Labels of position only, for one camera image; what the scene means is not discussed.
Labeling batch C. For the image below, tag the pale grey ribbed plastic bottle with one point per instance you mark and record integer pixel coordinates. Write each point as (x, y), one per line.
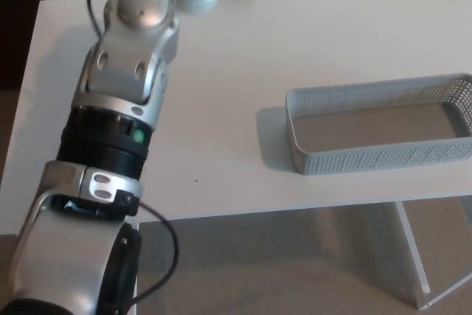
(199, 4)

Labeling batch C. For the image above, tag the white desk leg frame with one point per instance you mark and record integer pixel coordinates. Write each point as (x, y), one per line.
(135, 278)
(413, 252)

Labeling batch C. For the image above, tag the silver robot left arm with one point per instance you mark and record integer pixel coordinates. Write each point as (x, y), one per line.
(121, 71)

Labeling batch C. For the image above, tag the grey perforated plastic basket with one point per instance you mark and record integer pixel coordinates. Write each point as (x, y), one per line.
(368, 162)

